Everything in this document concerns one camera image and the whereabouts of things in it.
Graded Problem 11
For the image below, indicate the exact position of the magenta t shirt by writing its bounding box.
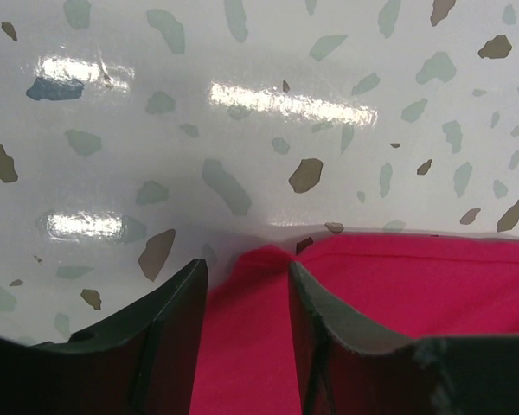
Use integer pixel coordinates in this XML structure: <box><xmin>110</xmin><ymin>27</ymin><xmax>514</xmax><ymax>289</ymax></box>
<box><xmin>190</xmin><ymin>233</ymin><xmax>519</xmax><ymax>414</ymax></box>

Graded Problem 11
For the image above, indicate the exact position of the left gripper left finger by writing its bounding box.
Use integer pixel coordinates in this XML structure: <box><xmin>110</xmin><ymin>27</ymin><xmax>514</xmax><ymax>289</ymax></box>
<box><xmin>0</xmin><ymin>259</ymin><xmax>208</xmax><ymax>414</ymax></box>

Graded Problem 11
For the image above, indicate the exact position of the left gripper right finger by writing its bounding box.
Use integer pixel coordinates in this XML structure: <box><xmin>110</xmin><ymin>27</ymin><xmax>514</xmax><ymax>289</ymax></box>
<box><xmin>288</xmin><ymin>262</ymin><xmax>519</xmax><ymax>414</ymax></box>

